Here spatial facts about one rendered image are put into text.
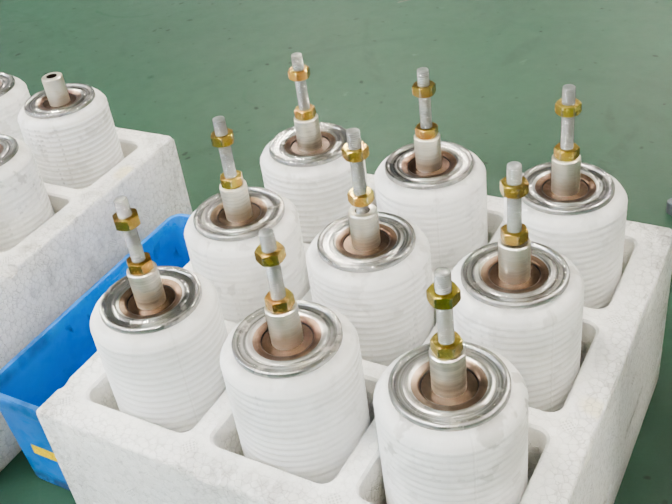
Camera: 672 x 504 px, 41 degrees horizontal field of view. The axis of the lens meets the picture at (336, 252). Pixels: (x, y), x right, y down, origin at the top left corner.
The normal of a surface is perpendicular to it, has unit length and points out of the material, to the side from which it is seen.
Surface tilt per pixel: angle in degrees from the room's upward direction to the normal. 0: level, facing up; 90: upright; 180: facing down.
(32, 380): 88
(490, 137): 0
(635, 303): 0
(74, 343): 88
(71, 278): 90
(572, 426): 0
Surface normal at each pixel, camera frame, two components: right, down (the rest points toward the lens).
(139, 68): -0.12, -0.80
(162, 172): 0.88, 0.18
